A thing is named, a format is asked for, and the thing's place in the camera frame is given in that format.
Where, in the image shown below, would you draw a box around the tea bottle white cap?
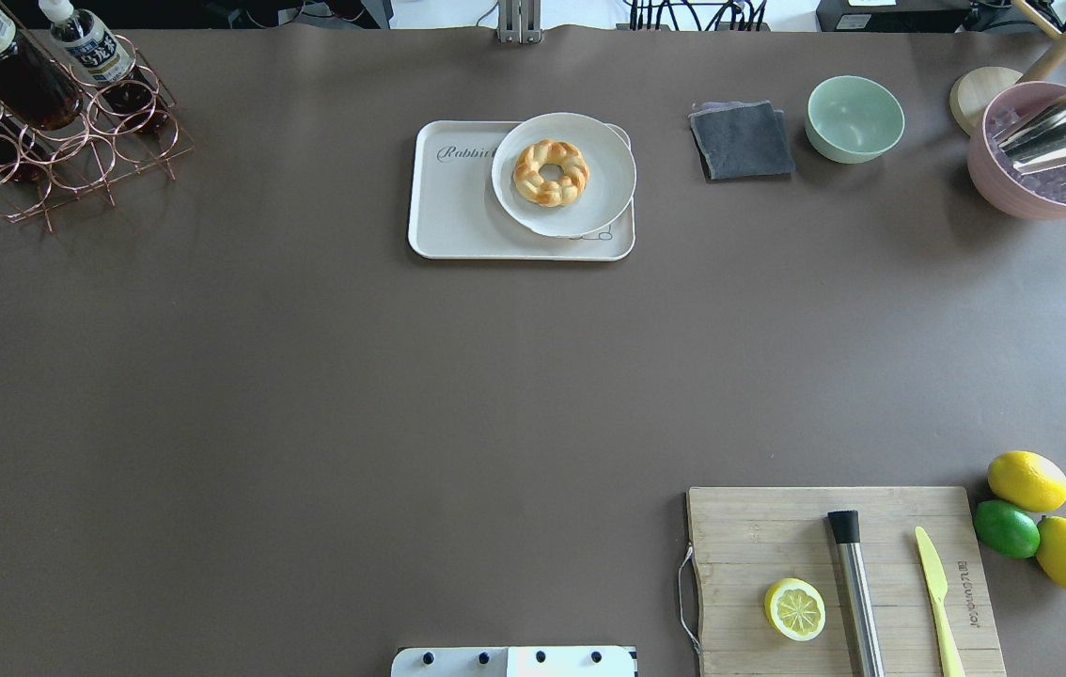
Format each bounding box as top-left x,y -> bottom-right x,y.
0,9 -> 82,130

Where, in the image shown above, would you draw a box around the cream rectangular serving tray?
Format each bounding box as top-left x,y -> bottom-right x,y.
407,120 -> 636,261

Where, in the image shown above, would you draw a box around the white round plate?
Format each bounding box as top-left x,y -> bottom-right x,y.
492,112 -> 636,237

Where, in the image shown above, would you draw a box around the grey folded cloth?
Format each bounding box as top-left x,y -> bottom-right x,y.
688,102 -> 795,181

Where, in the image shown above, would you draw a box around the bamboo cutting board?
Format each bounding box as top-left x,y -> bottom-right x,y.
687,487 -> 1007,676

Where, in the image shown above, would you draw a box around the steel muddler black tip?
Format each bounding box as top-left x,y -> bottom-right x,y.
826,510 -> 886,676

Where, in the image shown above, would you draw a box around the lemon half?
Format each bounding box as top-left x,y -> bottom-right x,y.
762,577 -> 826,642

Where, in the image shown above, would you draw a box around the mint green bowl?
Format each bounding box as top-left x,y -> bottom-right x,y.
805,74 -> 905,165

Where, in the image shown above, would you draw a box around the yellow plastic knife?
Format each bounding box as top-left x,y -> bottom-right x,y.
912,526 -> 966,677

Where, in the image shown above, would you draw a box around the green lime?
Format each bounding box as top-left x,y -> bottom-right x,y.
973,498 -> 1041,559

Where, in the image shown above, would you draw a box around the whole lemon upper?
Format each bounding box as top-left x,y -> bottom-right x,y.
987,450 -> 1066,512

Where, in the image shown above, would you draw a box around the pink bowl of ice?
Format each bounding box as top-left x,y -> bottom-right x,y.
967,81 -> 1066,220

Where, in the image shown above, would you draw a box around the metal ice scoop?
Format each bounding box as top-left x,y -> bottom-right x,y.
997,95 -> 1066,175

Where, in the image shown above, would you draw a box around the wooden glass stand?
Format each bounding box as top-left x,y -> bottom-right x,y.
948,1 -> 1066,134

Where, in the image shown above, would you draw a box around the braided ring pastry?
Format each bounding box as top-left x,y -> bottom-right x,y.
511,140 -> 589,209

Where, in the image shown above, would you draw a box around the aluminium frame post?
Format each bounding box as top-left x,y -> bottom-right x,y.
495,0 -> 542,44

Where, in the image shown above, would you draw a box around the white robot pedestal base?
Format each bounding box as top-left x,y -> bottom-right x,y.
390,644 -> 639,676

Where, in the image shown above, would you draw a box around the copper wire bottle rack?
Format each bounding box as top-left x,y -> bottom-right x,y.
0,35 -> 195,233

